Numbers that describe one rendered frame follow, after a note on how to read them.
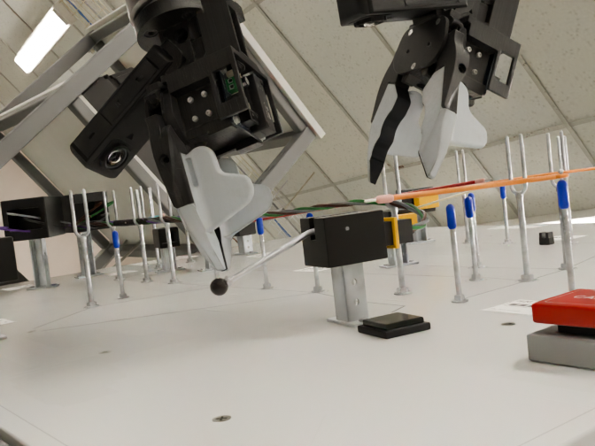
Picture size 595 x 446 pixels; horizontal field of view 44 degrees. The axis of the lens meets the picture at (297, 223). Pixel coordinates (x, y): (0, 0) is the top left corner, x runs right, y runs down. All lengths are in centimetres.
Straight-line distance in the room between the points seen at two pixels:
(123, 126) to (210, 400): 26
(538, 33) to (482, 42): 263
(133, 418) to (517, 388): 21
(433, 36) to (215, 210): 25
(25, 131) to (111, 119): 88
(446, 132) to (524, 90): 293
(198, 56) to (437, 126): 20
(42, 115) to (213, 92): 97
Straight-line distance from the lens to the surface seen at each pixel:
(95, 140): 61
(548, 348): 45
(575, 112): 351
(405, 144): 70
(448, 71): 62
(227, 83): 57
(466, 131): 63
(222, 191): 55
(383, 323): 55
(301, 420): 38
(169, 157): 55
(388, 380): 44
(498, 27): 71
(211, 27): 59
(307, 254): 61
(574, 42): 327
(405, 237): 63
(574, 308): 44
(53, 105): 151
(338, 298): 61
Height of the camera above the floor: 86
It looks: 26 degrees up
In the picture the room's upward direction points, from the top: 38 degrees clockwise
